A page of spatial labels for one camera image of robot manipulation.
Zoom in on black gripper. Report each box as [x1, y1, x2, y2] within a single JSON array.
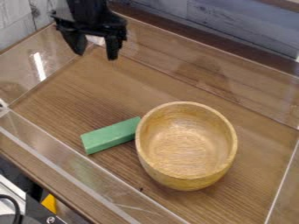
[[50, 0, 126, 60]]

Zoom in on green rectangular block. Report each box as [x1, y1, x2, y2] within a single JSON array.
[[80, 116, 141, 155]]

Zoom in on brown wooden bowl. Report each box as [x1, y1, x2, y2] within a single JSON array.
[[134, 101, 239, 192]]

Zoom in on yellow black device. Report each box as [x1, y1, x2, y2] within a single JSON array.
[[22, 193, 74, 224]]

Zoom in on clear acrylic corner bracket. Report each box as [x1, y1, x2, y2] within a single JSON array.
[[86, 35, 105, 46]]

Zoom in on clear acrylic enclosure walls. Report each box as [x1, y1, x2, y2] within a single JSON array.
[[0, 10, 299, 224]]

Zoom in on black cable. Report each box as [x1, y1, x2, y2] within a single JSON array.
[[0, 193, 24, 224]]

